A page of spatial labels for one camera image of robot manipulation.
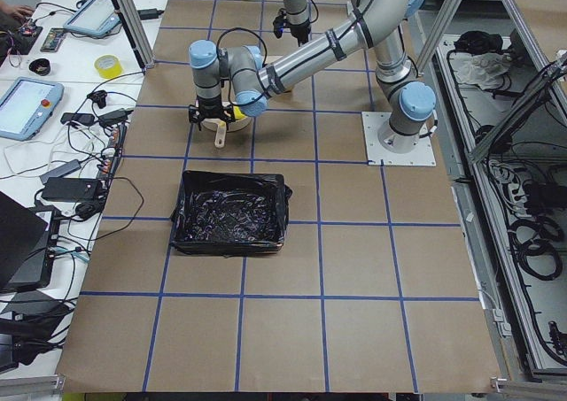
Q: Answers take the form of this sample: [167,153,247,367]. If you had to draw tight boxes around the person hand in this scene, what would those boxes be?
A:
[0,0,35,22]

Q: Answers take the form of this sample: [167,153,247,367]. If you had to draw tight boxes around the small black bowl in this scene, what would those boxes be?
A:
[28,58,51,76]

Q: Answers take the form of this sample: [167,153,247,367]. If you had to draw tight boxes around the black power adapter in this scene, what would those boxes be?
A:
[42,177,103,202]

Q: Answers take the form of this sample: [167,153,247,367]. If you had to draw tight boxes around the teach pendant near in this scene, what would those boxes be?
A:
[1,77,65,141]

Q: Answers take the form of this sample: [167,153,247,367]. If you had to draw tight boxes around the yellow tape roll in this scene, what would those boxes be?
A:
[94,54,123,80]

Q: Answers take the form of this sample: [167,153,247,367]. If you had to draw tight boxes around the black laptop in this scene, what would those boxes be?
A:
[1,194,60,294]

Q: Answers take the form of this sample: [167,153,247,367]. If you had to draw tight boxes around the beige plastic dustpan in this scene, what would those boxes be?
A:
[202,102,252,149]

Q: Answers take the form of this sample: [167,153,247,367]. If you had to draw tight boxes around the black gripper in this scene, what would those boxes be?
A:
[188,104,235,131]
[272,8,310,42]

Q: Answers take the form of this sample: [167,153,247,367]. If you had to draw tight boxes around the aluminium frame post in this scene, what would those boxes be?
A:
[111,0,154,73]

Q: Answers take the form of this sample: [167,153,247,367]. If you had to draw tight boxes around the teach pendant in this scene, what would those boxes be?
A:
[1,77,65,141]
[63,0,120,38]

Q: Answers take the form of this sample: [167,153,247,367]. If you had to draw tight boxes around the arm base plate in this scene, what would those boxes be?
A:
[361,112,436,167]

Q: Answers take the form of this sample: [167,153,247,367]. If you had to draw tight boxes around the black lined trash bin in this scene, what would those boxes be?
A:
[169,170,292,256]

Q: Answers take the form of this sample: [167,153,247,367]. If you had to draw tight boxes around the yellow sponge piece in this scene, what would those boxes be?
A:
[233,106,246,120]

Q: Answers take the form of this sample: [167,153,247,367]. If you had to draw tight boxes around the teach pendant far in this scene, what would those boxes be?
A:
[63,0,120,38]

